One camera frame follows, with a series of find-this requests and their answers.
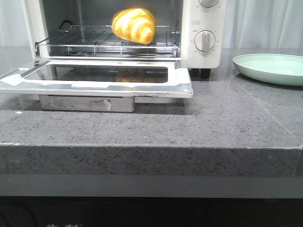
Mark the open oven glass door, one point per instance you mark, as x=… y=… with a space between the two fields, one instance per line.
x=95 y=77

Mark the upper grey oven knob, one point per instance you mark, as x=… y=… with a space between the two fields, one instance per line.
x=208 y=3

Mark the metal wire oven rack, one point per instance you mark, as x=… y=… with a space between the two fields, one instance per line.
x=100 y=41

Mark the yellow striped croissant bread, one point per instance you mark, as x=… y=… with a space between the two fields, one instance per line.
x=134 y=24

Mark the grey oven knob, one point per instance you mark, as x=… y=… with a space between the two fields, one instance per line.
x=208 y=3
x=204 y=41

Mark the white oven door handle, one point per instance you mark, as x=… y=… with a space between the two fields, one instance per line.
x=87 y=103

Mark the lower grey oven knob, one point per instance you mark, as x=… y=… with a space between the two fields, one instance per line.
x=204 y=41

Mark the white toaster oven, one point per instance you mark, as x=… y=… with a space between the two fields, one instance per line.
x=187 y=16

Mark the light green round plate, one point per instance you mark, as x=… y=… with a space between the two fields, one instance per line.
x=279 y=69

